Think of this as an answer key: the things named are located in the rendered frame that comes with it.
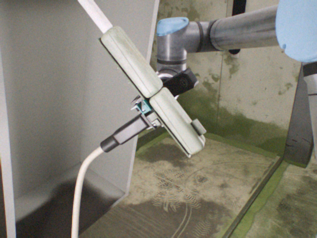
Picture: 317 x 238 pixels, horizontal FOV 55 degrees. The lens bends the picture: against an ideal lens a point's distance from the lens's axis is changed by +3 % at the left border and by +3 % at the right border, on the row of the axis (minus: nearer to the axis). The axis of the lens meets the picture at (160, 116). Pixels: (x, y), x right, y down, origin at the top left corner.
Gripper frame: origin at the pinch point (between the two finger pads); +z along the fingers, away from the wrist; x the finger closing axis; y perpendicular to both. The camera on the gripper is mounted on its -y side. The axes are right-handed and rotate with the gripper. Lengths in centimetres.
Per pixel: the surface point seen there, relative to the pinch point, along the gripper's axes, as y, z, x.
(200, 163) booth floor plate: 67, -163, -92
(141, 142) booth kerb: 108, -178, -53
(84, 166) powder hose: 23.6, -0.3, -2.1
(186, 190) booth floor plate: 72, -124, -88
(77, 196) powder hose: 29.6, 1.5, -7.1
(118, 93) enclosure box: 35, -60, 4
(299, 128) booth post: -13, -186, -114
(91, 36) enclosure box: 31, -66, 30
